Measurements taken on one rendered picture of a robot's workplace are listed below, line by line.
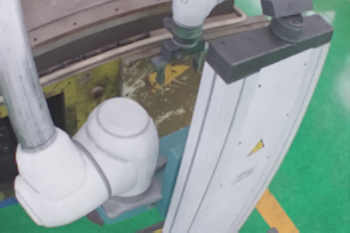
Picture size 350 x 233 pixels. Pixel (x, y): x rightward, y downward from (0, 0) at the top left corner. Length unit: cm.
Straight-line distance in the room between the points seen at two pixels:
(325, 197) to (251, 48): 224
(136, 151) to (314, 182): 211
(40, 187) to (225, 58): 44
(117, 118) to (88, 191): 17
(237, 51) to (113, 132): 32
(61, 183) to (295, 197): 210
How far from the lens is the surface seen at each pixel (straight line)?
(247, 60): 73
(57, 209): 91
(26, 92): 83
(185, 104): 182
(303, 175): 293
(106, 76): 152
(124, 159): 96
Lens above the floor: 225
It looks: 49 degrees down
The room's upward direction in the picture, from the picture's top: 10 degrees clockwise
